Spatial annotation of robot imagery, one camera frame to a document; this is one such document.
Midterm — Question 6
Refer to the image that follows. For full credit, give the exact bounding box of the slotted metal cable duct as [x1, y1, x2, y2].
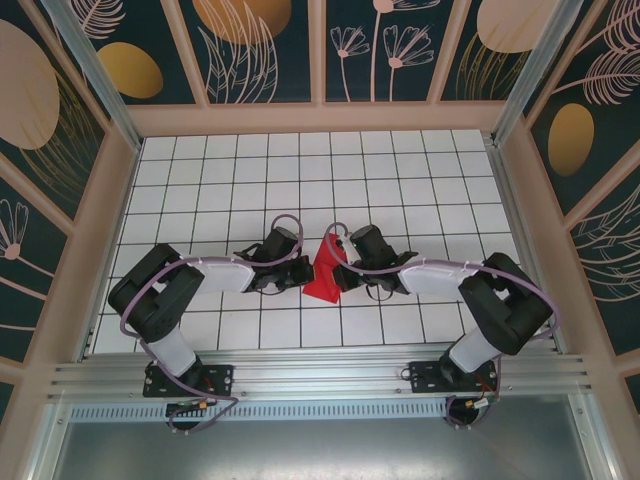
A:
[69, 399, 451, 424]

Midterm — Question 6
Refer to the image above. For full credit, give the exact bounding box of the aluminium table side rail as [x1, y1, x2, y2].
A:
[485, 142, 567, 357]

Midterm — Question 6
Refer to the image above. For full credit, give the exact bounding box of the aluminium frame post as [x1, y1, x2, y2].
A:
[40, 0, 144, 152]
[489, 0, 585, 147]

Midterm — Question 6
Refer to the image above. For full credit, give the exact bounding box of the red paper sheet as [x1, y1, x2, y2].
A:
[302, 238, 354, 304]

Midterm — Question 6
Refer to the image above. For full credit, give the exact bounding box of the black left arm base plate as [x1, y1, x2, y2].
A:
[143, 363, 236, 399]

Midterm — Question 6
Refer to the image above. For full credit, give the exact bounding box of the aluminium mounting rail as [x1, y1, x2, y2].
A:
[47, 352, 597, 402]

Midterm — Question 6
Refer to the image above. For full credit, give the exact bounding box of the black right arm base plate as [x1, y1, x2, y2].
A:
[408, 358, 502, 395]

